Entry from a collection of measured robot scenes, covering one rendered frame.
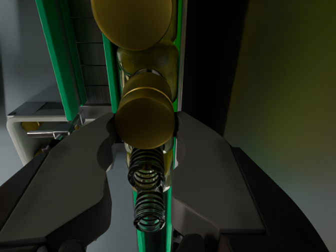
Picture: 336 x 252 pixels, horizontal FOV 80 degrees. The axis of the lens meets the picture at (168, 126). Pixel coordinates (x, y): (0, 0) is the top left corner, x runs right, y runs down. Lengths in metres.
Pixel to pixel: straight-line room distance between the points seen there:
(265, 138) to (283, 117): 0.04
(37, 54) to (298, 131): 0.54
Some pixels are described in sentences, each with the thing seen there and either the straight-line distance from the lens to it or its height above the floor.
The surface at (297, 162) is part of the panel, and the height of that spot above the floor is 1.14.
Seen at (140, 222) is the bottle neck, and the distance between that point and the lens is 0.22.
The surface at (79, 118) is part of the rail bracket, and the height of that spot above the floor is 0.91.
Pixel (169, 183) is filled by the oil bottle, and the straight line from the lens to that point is 0.25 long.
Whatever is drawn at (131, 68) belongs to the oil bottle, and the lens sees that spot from 0.17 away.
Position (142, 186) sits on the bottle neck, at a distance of 0.17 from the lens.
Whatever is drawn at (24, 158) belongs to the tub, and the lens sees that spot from 0.63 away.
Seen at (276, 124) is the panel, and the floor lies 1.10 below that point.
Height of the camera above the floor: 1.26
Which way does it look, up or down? 59 degrees down
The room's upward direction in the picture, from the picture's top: 174 degrees clockwise
